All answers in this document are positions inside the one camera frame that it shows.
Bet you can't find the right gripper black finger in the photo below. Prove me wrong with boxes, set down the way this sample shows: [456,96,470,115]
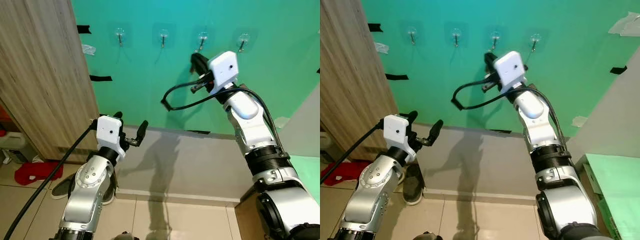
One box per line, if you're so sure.
[484,51,501,72]
[191,52,210,75]

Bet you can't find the dark shoe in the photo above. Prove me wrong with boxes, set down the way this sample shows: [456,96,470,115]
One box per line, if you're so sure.
[102,172,120,206]
[402,162,426,206]

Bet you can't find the wooden door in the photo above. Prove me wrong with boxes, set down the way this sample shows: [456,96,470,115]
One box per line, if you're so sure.
[320,0,400,161]
[0,0,101,163]

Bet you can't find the beige shoe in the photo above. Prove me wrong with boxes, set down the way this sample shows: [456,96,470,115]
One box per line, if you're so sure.
[50,176,83,201]

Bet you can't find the white plastic jug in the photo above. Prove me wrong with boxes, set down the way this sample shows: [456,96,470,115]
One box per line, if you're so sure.
[0,131,28,163]
[320,131,333,161]

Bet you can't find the red cloth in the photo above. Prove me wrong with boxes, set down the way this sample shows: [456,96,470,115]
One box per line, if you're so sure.
[14,161,64,186]
[320,162,353,186]

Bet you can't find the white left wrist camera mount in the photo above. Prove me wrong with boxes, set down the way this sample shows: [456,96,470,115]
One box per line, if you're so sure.
[96,115,126,161]
[382,114,416,161]

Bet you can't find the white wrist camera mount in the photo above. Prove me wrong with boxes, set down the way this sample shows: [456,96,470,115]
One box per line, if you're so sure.
[496,50,527,93]
[96,115,126,161]
[207,51,240,96]
[382,114,416,161]

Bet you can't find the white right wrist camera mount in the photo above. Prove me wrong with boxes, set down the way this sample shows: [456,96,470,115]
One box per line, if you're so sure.
[207,51,240,96]
[496,50,527,93]

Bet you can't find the clear adhesive wall hook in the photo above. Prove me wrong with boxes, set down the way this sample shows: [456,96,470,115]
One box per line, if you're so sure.
[111,25,130,48]
[235,29,255,53]
[486,27,505,51]
[526,29,546,53]
[154,26,173,49]
[402,22,422,47]
[194,27,212,52]
[446,25,466,48]

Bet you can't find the green wall backdrop sheet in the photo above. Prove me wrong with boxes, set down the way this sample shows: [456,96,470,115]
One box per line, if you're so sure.
[360,0,640,133]
[70,0,321,136]

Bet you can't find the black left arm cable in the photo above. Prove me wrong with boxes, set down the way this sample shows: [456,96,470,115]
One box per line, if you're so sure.
[320,120,386,186]
[2,120,98,240]

